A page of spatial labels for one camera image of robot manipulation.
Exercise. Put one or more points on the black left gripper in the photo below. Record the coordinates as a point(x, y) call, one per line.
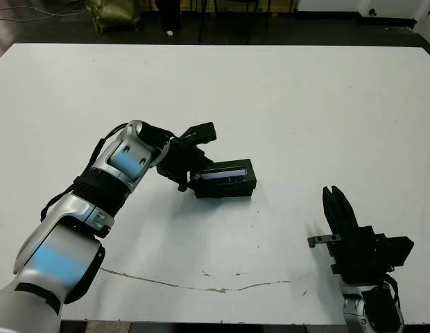
point(180, 159)

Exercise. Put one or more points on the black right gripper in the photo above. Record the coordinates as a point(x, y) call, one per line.
point(357, 260)

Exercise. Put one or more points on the black box lid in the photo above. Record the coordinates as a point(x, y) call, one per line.
point(225, 184)

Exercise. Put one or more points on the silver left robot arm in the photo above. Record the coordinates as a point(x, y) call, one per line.
point(79, 215)

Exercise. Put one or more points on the yellow-green sack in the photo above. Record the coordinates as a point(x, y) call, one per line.
point(114, 14)

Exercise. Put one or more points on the small black round knob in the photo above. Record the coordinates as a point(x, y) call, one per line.
point(373, 12)

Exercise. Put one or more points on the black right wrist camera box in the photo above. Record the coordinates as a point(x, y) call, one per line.
point(397, 249)

